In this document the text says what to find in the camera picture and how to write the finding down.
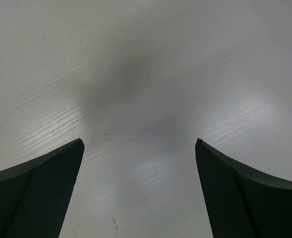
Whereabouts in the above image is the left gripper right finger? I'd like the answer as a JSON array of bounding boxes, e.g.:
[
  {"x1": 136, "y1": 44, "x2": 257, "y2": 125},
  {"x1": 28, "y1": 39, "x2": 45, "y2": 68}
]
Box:
[{"x1": 195, "y1": 139, "x2": 292, "y2": 238}]

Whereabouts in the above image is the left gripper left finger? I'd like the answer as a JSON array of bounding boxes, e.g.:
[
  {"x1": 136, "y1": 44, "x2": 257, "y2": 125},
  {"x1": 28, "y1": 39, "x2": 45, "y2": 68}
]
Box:
[{"x1": 0, "y1": 138, "x2": 84, "y2": 238}]

